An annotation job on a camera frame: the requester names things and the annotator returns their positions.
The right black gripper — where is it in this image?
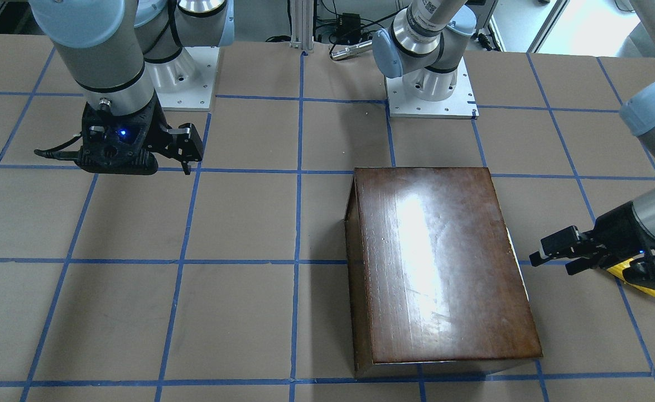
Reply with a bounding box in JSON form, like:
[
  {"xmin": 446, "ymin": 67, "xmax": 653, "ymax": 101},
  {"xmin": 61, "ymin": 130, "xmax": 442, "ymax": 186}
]
[{"xmin": 76, "ymin": 94, "xmax": 204, "ymax": 175}]

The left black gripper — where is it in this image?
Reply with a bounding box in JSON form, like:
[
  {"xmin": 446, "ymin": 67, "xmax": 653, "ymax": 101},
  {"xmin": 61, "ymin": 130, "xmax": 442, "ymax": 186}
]
[{"xmin": 529, "ymin": 202, "xmax": 655, "ymax": 290}]

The yellow corn cob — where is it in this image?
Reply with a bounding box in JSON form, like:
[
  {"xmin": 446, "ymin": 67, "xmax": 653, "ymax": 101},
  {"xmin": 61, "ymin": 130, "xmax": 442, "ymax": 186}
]
[{"xmin": 606, "ymin": 258, "xmax": 655, "ymax": 297}]

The dark wooden drawer box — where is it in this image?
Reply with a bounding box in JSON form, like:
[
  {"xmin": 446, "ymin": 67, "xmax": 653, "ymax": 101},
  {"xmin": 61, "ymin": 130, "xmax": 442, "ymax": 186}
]
[{"xmin": 344, "ymin": 167, "xmax": 543, "ymax": 379}]

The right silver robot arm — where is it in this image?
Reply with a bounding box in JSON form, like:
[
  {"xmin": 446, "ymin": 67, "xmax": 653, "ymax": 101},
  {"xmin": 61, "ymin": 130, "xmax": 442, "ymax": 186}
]
[{"xmin": 29, "ymin": 1, "xmax": 235, "ymax": 175}]

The silver metal cylinder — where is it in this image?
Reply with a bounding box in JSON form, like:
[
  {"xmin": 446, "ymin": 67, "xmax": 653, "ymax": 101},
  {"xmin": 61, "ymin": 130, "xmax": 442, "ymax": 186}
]
[{"xmin": 329, "ymin": 40, "xmax": 373, "ymax": 61}]

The black electronics box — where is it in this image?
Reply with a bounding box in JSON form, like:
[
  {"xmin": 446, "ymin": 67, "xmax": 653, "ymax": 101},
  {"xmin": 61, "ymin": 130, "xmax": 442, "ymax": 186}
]
[{"xmin": 336, "ymin": 12, "xmax": 361, "ymax": 34}]

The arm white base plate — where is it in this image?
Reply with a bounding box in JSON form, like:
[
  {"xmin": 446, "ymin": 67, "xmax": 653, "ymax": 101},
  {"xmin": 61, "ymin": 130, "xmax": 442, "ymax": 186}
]
[
  {"xmin": 384, "ymin": 58, "xmax": 480, "ymax": 119},
  {"xmin": 146, "ymin": 47, "xmax": 221, "ymax": 112}
]

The aluminium frame post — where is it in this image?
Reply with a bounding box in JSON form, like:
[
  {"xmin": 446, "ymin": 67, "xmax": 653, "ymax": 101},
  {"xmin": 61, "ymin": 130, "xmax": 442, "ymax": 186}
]
[{"xmin": 287, "ymin": 0, "xmax": 315, "ymax": 54}]

